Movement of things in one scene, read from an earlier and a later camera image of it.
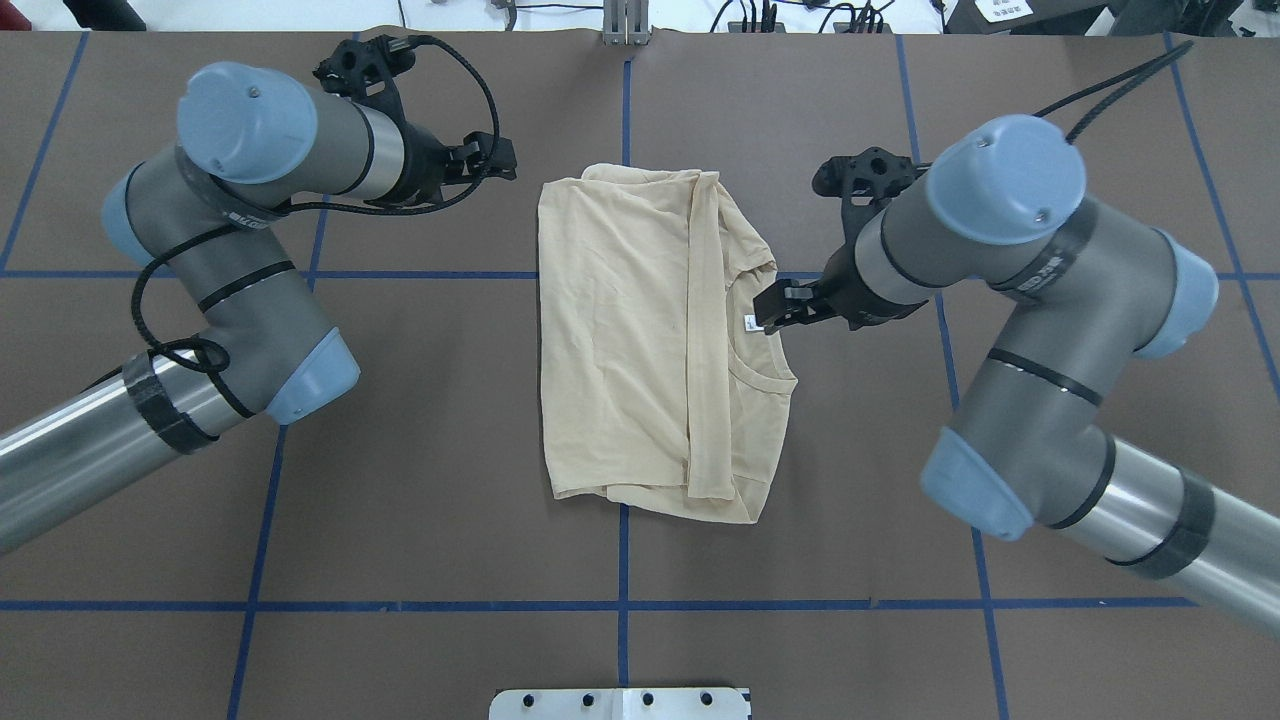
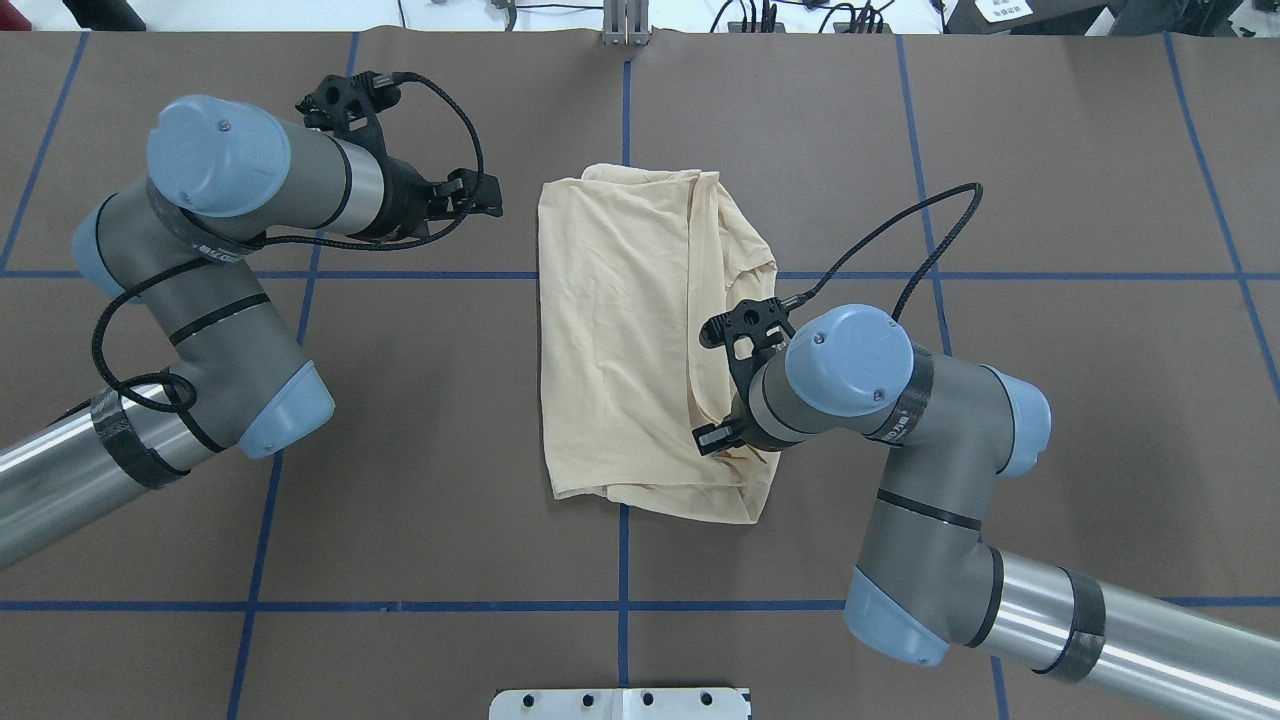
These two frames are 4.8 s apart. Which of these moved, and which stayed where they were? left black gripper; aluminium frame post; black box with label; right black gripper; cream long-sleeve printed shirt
Moved: left black gripper; right black gripper
Stayed: black box with label; cream long-sleeve printed shirt; aluminium frame post
